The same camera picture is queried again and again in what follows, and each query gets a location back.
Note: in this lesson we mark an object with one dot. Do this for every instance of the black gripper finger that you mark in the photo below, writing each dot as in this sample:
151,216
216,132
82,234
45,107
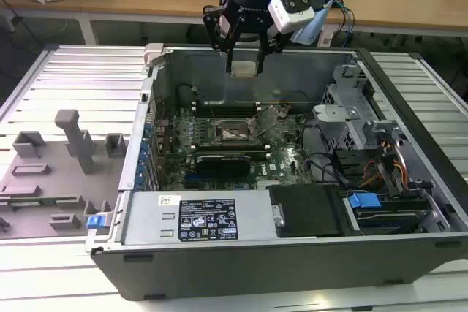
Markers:
270,43
215,29

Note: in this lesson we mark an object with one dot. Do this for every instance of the silver CPU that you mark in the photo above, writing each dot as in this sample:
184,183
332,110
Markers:
244,69

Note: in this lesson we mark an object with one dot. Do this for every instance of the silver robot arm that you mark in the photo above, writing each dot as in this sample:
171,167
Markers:
311,29

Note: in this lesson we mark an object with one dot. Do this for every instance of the CPU socket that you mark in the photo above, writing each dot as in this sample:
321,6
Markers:
234,133

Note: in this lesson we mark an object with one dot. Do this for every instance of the blue expansion slot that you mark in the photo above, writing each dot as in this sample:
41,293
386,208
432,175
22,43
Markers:
192,180

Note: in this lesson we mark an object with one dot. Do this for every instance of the black round fan housing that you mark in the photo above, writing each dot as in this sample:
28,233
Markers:
184,94

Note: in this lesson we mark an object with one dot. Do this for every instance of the metal drive cage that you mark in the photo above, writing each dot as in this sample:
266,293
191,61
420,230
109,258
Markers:
340,122

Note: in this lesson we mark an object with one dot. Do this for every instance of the green motherboard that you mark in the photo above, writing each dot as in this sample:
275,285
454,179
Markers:
281,151

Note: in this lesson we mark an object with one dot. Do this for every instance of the black graphics card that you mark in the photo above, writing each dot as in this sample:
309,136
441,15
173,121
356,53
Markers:
223,166

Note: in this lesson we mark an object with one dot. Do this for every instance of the black plastic drive shroud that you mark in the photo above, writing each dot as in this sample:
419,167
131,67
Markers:
307,209

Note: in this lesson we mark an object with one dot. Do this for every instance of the blue disk carrier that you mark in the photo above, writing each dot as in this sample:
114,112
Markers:
363,202

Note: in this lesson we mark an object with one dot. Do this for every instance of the grey power supply unit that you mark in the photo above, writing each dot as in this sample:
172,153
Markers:
146,217

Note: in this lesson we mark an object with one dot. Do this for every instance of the black hard disk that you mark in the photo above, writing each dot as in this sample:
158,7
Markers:
387,220

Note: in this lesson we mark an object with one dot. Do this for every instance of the grey parts rack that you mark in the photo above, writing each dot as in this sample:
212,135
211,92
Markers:
62,180

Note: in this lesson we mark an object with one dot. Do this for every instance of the blue case latch tab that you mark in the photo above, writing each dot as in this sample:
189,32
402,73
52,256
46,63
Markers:
94,222

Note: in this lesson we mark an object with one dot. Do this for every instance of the black open PC case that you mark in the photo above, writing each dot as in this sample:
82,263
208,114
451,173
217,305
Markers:
256,272

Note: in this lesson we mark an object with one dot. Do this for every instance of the green RAM stick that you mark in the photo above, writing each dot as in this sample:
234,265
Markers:
33,202

